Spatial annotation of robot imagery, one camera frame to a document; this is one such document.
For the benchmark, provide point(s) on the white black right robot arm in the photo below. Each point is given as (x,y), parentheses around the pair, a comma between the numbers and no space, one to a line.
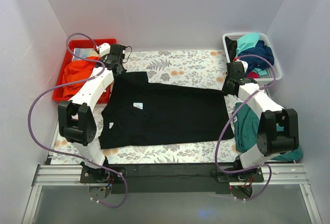
(278,130)

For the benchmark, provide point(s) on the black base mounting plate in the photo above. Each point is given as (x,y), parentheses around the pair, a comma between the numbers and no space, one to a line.
(183,178)

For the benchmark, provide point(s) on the magenta red garment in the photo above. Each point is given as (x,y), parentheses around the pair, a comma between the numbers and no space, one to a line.
(253,74)

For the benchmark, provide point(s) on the floral table mat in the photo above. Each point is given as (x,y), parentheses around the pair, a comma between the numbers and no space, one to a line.
(190,68)

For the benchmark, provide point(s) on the black garment in basket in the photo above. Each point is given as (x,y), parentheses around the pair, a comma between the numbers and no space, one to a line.
(231,46)

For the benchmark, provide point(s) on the pastel patterned folded cloth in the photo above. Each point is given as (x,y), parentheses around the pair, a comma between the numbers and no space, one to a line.
(85,52)

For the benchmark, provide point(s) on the red plastic tray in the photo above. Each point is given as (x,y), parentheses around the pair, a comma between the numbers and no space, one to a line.
(58,93)

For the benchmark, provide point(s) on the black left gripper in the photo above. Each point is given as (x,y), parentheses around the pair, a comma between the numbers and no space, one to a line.
(117,69)

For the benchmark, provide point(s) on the navy blue t shirt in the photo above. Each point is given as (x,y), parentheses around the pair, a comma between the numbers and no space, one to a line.
(252,57)

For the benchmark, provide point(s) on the orange t shirt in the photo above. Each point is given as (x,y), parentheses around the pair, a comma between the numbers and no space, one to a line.
(75,71)

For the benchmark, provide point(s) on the aluminium frame rail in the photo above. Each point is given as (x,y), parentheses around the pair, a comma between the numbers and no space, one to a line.
(69,175)

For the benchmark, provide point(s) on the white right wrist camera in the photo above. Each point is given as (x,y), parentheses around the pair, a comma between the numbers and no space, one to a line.
(245,64)

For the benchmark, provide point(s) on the teal mint t shirt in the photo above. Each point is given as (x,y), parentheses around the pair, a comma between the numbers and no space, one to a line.
(246,42)

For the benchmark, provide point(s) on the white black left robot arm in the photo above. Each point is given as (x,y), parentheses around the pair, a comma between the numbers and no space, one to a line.
(76,122)

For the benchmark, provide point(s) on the folded dark green t shirt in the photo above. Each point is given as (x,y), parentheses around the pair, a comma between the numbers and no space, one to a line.
(246,124)

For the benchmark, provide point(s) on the white plastic basket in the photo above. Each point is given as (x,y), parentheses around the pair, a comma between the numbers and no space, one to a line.
(267,75)

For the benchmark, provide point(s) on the black t shirt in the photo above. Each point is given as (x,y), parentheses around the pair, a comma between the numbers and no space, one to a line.
(140,113)

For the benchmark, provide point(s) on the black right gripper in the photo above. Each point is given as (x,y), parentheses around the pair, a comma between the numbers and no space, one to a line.
(229,87)

